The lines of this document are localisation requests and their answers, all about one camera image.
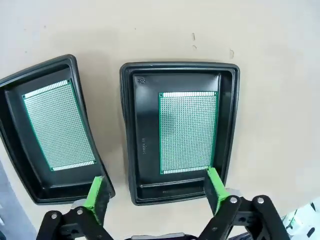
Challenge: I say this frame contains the black ESD tray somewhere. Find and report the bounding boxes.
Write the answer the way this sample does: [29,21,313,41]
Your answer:
[119,61,241,207]
[0,54,116,206]

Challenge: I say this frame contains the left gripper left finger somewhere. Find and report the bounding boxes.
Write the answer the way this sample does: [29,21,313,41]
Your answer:
[34,175,113,240]

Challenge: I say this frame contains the green perforated PCB board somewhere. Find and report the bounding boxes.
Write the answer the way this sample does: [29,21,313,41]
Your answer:
[158,90,219,175]
[21,78,97,173]

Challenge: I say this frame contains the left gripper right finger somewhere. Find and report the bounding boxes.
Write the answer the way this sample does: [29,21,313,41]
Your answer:
[197,166,287,240]

